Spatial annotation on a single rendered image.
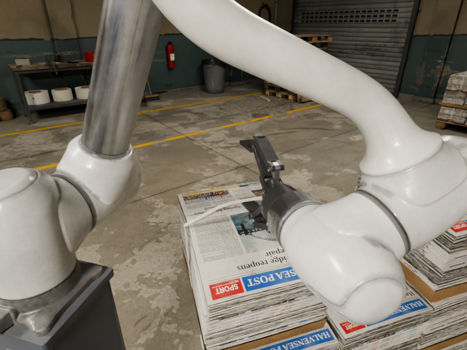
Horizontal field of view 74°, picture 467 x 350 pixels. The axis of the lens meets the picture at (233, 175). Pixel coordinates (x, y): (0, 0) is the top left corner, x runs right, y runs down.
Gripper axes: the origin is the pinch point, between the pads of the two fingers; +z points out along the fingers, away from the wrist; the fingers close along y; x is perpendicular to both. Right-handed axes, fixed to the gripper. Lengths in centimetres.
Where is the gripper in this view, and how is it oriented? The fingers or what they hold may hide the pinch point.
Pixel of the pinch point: (247, 171)
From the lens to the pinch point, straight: 69.4
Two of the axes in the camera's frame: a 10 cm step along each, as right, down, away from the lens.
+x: 9.5, -1.2, 2.8
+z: -3.0, -3.5, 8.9
